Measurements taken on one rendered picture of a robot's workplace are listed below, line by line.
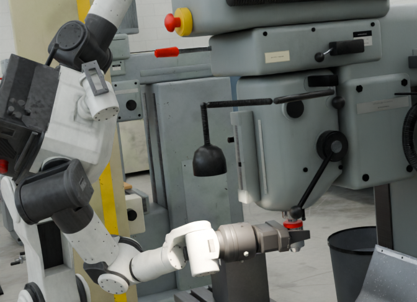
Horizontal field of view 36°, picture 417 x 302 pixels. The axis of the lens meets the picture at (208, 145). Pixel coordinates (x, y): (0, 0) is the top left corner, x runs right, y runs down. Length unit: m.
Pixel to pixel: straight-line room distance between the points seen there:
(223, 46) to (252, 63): 0.14
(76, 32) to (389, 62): 0.78
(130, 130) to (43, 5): 6.93
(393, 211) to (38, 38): 1.86
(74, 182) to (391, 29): 0.81
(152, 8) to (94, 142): 9.50
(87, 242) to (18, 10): 1.70
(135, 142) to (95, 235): 8.40
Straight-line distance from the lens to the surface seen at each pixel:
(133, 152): 9.95
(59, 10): 3.11
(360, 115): 1.50
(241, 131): 1.45
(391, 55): 1.56
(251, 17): 1.34
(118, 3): 1.77
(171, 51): 1.49
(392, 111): 1.55
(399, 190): 1.82
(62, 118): 1.57
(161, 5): 11.09
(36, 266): 1.94
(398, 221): 1.85
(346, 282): 3.54
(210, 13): 1.33
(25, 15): 3.07
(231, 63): 1.45
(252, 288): 1.85
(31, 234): 1.88
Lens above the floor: 1.67
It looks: 8 degrees down
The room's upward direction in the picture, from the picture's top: 6 degrees counter-clockwise
